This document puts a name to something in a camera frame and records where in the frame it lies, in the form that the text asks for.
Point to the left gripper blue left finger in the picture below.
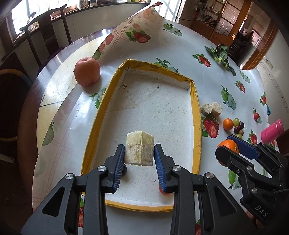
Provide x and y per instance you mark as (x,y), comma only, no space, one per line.
(114,165)

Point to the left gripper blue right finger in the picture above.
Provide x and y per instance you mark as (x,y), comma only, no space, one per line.
(164,166)

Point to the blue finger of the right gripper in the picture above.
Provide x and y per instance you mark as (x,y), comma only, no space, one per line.
(236,163)
(247,150)

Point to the dark purple plum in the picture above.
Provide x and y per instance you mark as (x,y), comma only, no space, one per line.
(124,170)

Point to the green grape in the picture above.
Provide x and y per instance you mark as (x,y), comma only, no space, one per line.
(236,122)
(239,135)

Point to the small dark plum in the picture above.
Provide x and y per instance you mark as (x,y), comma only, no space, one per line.
(241,125)

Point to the large red tomato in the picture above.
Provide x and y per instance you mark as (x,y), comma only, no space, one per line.
(162,192)

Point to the white foam tray yellow rim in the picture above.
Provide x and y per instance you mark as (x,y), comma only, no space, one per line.
(146,97)

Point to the person right hand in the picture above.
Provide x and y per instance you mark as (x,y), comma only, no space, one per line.
(254,220)

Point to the pink thermos bottle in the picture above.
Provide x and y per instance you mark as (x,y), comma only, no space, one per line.
(272,132)

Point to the fruit print tablecloth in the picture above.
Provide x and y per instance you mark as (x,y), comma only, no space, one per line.
(146,37)

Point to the red apple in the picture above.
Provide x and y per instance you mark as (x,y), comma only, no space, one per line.
(87,71)

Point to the green leafy vegetable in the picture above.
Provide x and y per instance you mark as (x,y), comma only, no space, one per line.
(220,55)

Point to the dark wooden chair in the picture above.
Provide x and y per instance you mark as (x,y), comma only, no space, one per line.
(48,34)

